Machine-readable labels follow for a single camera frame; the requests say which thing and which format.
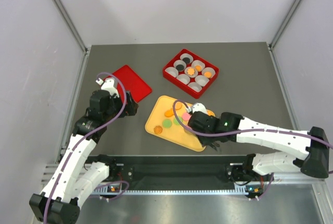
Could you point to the orange swirl cookie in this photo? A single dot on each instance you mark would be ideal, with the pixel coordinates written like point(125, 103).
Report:
point(190, 71)
point(158, 130)

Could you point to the yellow tray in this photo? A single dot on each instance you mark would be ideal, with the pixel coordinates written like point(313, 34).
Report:
point(174, 134)

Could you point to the orange fish cookie left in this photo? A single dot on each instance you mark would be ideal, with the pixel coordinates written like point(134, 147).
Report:
point(169, 113)

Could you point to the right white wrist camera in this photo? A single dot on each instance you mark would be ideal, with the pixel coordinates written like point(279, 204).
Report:
point(196, 107)

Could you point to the orange fish cookie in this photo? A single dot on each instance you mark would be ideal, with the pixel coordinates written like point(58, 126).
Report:
point(169, 113)
point(211, 114)

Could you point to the black sandwich cookie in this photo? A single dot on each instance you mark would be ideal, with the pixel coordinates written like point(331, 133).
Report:
point(179, 67)
point(186, 60)

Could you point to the red compartment box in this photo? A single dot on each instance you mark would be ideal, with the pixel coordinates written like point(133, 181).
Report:
point(184, 87)

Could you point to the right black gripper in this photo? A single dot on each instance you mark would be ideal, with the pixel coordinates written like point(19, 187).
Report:
point(206, 140)

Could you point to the pink round cookie upper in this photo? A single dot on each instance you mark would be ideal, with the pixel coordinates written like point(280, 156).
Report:
point(186, 116)

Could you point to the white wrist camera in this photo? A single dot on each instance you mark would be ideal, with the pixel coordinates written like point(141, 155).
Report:
point(196, 107)
point(109, 85)

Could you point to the red flat lid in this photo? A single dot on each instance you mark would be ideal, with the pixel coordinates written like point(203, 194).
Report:
point(132, 82)

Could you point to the tan round cookie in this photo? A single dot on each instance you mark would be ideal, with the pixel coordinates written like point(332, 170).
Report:
point(178, 105)
point(207, 74)

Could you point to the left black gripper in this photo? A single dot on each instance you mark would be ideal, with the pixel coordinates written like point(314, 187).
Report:
point(131, 107)

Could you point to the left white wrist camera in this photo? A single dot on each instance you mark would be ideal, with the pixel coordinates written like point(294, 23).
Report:
point(109, 85)

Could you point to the orange fish cookie right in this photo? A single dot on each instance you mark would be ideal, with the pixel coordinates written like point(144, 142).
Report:
point(211, 114)

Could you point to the green round cookie right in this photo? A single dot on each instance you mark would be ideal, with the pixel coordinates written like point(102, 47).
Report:
point(177, 122)

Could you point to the green round cookie left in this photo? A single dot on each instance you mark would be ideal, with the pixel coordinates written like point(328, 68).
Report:
point(167, 123)

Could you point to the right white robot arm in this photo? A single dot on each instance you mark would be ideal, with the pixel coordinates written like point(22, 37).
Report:
point(304, 151)

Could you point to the tan round cookie top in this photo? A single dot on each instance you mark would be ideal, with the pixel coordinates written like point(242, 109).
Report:
point(178, 105)

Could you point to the green round cookie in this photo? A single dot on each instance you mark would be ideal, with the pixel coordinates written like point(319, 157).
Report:
point(177, 122)
point(167, 123)

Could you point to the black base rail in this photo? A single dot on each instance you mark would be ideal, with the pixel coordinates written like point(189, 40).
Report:
point(179, 173)

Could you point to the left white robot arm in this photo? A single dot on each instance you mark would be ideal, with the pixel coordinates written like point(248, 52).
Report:
point(61, 200)

